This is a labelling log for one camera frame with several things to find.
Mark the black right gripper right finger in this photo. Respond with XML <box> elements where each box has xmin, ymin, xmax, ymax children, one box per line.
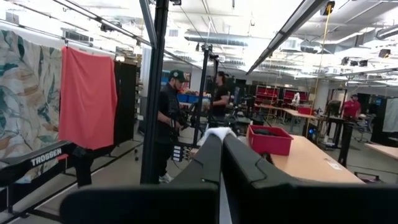
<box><xmin>222</xmin><ymin>133</ymin><xmax>398</xmax><ymax>224</ymax></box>

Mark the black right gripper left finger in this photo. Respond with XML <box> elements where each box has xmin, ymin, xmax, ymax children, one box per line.
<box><xmin>60</xmin><ymin>133</ymin><xmax>223</xmax><ymax>224</ymax></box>

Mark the white button shirt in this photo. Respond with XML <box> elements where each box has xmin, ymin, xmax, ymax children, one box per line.
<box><xmin>197</xmin><ymin>126</ymin><xmax>239</xmax><ymax>147</ymax></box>

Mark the long wooden workbench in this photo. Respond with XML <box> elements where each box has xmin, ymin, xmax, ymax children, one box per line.
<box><xmin>270</xmin><ymin>135</ymin><xmax>364</xmax><ymax>184</ymax></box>

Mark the white sticker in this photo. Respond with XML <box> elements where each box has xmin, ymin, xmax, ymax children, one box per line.
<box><xmin>325</xmin><ymin>159</ymin><xmax>343</xmax><ymax>171</ymax></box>

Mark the red plastic bin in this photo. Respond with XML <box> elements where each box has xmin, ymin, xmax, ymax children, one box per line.
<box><xmin>246</xmin><ymin>124</ymin><xmax>294</xmax><ymax>156</ymax></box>

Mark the person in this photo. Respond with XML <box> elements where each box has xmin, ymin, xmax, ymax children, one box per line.
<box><xmin>155</xmin><ymin>68</ymin><xmax>190</xmax><ymax>184</ymax></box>
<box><xmin>211</xmin><ymin>70</ymin><xmax>231</xmax><ymax>121</ymax></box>
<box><xmin>341</xmin><ymin>93</ymin><xmax>362</xmax><ymax>119</ymax></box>

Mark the black curtain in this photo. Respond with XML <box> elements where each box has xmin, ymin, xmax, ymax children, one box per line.
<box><xmin>113</xmin><ymin>60</ymin><xmax>137</xmax><ymax>146</ymax></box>

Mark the blue storage bin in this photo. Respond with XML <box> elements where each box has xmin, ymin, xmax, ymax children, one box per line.
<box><xmin>177</xmin><ymin>93</ymin><xmax>200</xmax><ymax>104</ymax></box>

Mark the coral red cloth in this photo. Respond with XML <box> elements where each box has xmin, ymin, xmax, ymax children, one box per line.
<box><xmin>58</xmin><ymin>46</ymin><xmax>118</xmax><ymax>150</ymax></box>

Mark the black rig stand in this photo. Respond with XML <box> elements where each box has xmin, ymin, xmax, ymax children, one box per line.
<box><xmin>192</xmin><ymin>43</ymin><xmax>220</xmax><ymax>147</ymax></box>

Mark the white curtain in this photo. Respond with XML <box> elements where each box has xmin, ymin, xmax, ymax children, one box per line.
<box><xmin>382</xmin><ymin>98</ymin><xmax>398</xmax><ymax>133</ymax></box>

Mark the floral printed curtain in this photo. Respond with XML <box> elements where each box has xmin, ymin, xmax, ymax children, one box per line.
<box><xmin>0</xmin><ymin>29</ymin><xmax>63</xmax><ymax>184</ymax></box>

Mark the black vertical frame post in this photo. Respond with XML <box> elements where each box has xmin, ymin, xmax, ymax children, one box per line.
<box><xmin>139</xmin><ymin>0</ymin><xmax>170</xmax><ymax>184</ymax></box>

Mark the yellow hanging cable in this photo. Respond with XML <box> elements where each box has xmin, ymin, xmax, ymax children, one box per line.
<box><xmin>306</xmin><ymin>6</ymin><xmax>330</xmax><ymax>138</ymax></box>

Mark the long ceiling light rail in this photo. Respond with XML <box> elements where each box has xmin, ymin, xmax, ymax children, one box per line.
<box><xmin>245</xmin><ymin>0</ymin><xmax>330</xmax><ymax>75</ymax></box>

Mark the silver ceiling duct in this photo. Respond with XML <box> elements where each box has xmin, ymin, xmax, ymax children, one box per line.
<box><xmin>183</xmin><ymin>29</ymin><xmax>249</xmax><ymax>47</ymax></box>

